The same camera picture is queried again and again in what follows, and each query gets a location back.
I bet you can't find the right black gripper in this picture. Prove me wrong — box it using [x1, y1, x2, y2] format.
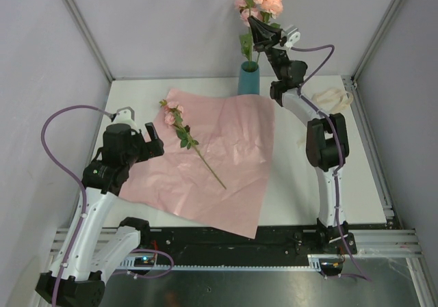
[249, 16, 289, 81]

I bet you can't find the single pink flower stem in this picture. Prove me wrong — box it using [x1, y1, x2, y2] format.
[159, 99, 227, 189]

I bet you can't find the pink flower bouquet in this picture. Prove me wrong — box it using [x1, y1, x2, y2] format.
[235, 0, 283, 72]

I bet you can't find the purple wrapping paper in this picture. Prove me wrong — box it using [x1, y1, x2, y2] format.
[120, 89, 275, 239]

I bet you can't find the beige ribbon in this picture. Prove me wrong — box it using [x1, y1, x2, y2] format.
[296, 86, 355, 150]

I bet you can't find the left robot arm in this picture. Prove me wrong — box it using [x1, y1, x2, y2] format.
[36, 122, 164, 306]

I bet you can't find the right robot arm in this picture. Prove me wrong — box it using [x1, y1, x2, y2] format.
[248, 16, 350, 253]

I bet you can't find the teal conical vase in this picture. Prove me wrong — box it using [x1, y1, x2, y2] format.
[237, 61, 260, 95]

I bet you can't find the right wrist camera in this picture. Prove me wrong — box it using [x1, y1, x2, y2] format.
[279, 25, 300, 49]

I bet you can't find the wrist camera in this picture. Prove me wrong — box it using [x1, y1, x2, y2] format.
[112, 107, 139, 133]
[279, 25, 300, 49]

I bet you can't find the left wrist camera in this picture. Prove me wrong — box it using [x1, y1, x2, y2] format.
[112, 107, 139, 133]

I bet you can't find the right aluminium table rail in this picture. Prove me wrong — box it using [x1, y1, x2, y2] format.
[341, 75, 399, 222]

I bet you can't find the white cable duct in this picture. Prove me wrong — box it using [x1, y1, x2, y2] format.
[115, 255, 343, 273]

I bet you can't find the right aluminium frame post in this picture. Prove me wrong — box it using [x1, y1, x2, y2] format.
[350, 0, 407, 82]

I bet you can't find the aluminium frame post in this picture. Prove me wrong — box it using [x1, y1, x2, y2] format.
[62, 0, 114, 83]
[350, 0, 407, 82]

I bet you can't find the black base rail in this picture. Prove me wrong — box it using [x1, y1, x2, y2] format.
[112, 224, 357, 266]

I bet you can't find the left aluminium frame post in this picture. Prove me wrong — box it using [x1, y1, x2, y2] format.
[62, 0, 114, 83]

